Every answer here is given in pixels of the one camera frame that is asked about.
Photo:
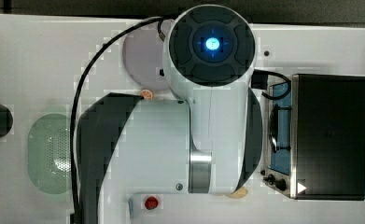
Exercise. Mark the lilac round plate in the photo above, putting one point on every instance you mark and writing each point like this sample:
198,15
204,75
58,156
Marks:
142,56

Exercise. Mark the peeled banana toy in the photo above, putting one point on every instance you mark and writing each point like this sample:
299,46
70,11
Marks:
239,194

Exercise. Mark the red tomato toy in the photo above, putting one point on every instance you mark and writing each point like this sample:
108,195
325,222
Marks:
151,203

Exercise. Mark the orange slice toy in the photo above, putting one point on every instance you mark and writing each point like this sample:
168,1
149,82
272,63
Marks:
147,94

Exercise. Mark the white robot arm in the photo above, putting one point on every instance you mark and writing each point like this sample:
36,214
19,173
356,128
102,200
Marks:
207,139

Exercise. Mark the green perforated strainer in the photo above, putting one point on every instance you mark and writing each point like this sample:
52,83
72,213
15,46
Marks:
49,165

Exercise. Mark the silver toaster oven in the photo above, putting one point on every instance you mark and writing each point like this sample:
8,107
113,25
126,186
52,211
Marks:
315,138

